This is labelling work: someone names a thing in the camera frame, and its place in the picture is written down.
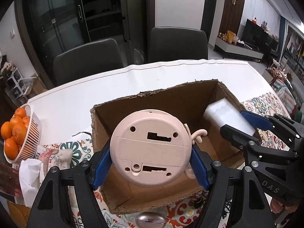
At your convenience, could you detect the white rectangular box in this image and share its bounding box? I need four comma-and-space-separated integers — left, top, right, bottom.
203, 98, 255, 136

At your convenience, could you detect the pink round device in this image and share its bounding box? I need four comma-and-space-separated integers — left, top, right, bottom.
109, 109, 209, 187

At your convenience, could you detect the silver egg-shaped case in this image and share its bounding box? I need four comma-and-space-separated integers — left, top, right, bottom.
135, 211, 166, 228

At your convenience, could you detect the person's right hand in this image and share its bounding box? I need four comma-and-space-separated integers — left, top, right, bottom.
270, 198, 299, 214

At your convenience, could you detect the white tissue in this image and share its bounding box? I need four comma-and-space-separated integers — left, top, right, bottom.
19, 158, 43, 208

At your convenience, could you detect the floral fabric tissue cover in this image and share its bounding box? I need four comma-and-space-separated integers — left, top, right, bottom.
35, 145, 73, 176

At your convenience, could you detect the white fruit basket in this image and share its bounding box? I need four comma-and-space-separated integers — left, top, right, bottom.
4, 104, 42, 165

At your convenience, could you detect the patterned table runner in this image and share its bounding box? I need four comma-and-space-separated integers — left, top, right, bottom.
44, 92, 289, 227

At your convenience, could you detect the brown cardboard box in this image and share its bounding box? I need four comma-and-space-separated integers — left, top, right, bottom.
91, 80, 244, 215

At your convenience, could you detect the orange fruit front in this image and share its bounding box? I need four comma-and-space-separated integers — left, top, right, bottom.
4, 137, 19, 161

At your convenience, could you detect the orange fruit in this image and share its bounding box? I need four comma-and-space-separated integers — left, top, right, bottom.
4, 137, 19, 161
14, 107, 27, 119
12, 123, 27, 145
1, 121, 12, 140

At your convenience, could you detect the orange fruit middle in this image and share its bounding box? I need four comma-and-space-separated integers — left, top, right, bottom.
12, 123, 27, 145

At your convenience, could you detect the orange fruit left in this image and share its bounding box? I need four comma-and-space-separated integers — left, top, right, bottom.
1, 121, 12, 140

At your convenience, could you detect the black television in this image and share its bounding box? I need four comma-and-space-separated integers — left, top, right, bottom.
241, 19, 278, 51

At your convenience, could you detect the white tv console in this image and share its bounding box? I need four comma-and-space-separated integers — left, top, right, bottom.
214, 37, 264, 60

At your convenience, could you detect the orange fruit top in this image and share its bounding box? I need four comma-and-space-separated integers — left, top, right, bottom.
14, 107, 27, 119

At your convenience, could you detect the dark dining chair right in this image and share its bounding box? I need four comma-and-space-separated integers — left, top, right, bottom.
148, 27, 208, 63

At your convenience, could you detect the dark dining chair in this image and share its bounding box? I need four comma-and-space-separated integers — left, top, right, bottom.
53, 38, 124, 86
148, 27, 208, 63

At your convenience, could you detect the dark wooden door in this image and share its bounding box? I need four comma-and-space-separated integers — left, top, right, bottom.
219, 0, 245, 34

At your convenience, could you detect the white shelf rack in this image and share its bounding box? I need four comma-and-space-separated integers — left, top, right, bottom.
5, 68, 37, 99

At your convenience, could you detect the dark dining chair left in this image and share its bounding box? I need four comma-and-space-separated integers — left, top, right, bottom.
53, 38, 124, 86

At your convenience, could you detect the glass sliding door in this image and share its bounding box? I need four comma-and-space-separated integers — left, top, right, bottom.
22, 0, 155, 65

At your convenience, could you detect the white figurine keychain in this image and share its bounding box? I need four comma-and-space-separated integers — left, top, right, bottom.
192, 191, 209, 209

